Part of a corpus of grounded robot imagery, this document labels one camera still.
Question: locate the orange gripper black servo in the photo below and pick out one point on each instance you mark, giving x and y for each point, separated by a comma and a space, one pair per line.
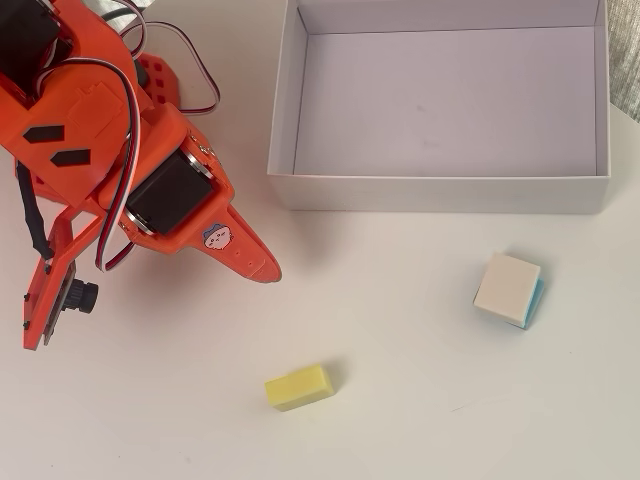
167, 192

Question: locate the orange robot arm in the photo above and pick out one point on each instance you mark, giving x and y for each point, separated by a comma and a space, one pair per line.
75, 115

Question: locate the yellow foam cuboid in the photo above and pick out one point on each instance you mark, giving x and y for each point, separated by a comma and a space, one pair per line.
299, 386

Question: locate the white cardboard box bin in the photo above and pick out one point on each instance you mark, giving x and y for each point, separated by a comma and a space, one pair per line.
450, 100

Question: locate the cream foam cuboid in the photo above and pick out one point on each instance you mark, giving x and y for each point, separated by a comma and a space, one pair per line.
506, 287

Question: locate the blue foam cuboid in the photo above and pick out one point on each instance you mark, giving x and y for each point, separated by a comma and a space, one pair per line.
535, 302

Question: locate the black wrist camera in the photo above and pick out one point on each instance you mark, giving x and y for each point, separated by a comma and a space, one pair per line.
80, 296

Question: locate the orange robot base plate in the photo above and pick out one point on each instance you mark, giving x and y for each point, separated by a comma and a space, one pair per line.
167, 82

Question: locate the orange camera mount bracket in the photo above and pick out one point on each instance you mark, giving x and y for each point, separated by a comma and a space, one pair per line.
42, 300

